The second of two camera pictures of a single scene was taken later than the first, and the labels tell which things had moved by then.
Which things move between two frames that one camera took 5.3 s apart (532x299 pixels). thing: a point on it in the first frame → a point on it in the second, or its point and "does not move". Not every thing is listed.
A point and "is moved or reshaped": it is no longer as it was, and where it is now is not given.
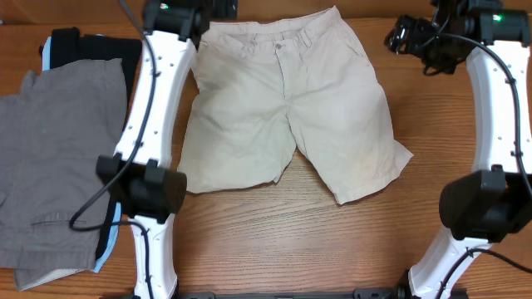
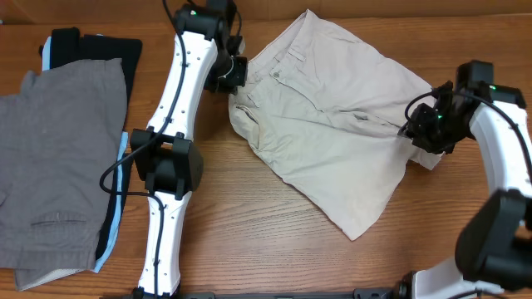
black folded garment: (67, 45) does not move
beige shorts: (258, 80) is moved or reshaped
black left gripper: (218, 7) → (230, 85)
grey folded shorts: (53, 134) does not move
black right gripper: (416, 30) → (417, 130)
